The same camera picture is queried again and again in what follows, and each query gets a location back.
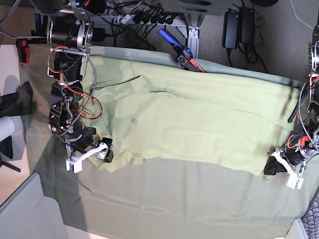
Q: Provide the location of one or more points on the grey-green table cloth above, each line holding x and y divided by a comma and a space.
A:
160, 198

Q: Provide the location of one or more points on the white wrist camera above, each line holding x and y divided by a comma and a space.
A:
295, 179
74, 163

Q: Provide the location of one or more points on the black power adapter brick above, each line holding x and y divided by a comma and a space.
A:
230, 30

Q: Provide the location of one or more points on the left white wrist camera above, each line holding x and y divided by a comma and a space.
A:
295, 179

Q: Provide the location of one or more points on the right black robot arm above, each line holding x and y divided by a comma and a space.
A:
72, 32

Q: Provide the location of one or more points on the red black clamp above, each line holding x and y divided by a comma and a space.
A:
23, 51

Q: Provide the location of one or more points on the white box at edge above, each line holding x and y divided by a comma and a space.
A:
29, 214

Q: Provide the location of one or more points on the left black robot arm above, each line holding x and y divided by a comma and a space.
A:
303, 141

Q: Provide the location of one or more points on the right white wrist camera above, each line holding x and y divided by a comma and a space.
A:
74, 163

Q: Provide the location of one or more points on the blue black clamp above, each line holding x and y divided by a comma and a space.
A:
184, 55

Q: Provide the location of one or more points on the light green T-shirt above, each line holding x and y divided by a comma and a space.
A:
152, 111

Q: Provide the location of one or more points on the grey aluminium table frame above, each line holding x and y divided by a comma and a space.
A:
191, 33

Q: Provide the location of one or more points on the dark cloth piece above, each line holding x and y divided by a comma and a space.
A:
18, 103

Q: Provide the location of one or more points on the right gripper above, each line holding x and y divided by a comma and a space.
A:
103, 150

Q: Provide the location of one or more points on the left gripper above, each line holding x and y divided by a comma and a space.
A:
294, 156

